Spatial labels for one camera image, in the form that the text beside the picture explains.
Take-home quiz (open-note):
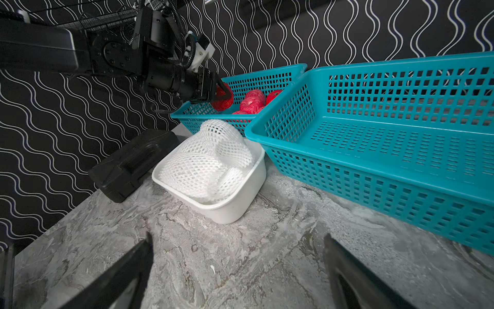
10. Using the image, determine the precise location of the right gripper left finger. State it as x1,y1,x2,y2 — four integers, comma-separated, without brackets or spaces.
62,232,154,308

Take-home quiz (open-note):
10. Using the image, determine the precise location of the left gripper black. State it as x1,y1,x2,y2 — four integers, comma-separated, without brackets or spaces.
143,57,224,104

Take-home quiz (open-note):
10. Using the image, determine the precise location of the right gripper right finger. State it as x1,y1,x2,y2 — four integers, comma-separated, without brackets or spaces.
324,233,414,308

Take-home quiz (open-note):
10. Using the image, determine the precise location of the netted apple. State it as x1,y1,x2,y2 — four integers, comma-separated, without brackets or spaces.
211,82,234,112
240,97,265,115
244,90,266,104
232,110,250,115

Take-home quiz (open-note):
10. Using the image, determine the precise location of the white foam net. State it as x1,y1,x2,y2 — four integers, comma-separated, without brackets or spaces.
178,119,253,169
158,153,228,202

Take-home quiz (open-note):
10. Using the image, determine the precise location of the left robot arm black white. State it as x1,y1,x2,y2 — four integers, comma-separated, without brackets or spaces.
1,1,233,104

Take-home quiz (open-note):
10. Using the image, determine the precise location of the left teal plastic basket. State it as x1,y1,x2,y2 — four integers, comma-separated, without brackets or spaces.
171,64,307,135

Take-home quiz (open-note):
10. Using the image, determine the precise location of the teal plastic basket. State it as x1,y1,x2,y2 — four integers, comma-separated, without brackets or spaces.
171,64,307,135
245,51,493,254

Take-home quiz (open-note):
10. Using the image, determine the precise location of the white plastic tray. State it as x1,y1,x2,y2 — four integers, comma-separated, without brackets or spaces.
152,138,266,224

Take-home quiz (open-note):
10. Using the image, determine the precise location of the black plastic tool case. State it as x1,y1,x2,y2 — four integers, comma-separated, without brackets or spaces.
88,130,180,203

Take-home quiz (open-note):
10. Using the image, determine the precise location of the right teal plastic basket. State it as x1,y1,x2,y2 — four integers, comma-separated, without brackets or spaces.
245,51,493,254

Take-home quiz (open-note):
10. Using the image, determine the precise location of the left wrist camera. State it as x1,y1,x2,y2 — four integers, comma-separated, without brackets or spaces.
183,30,216,73

